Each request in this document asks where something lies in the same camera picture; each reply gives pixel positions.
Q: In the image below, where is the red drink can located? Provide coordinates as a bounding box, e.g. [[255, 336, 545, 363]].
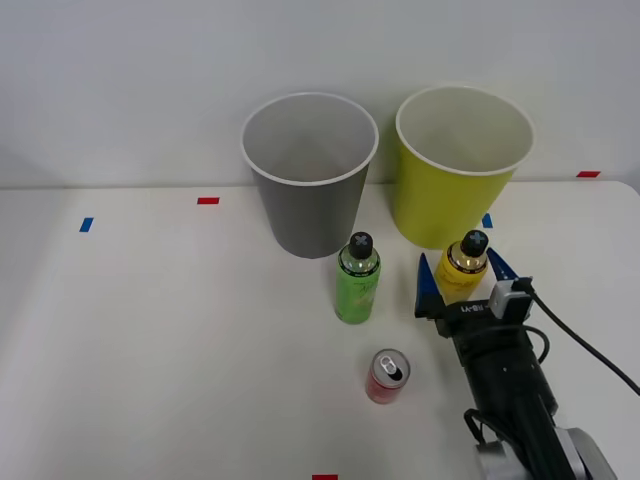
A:
[[365, 348, 412, 405]]

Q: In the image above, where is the green plastic bottle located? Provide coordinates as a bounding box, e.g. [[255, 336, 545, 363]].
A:
[[334, 231, 382, 326]]

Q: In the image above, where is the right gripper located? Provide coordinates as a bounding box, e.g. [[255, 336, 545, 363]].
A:
[[413, 246, 534, 360]]

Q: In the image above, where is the grey plastic waste bin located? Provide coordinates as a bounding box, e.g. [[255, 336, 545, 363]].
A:
[[239, 91, 380, 260]]

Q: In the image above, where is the yellow-green plastic waste bin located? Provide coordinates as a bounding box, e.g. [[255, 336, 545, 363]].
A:
[[391, 85, 535, 251]]

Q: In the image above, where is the yellow plastic bottle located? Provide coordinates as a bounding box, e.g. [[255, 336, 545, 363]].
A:
[[433, 229, 490, 305]]

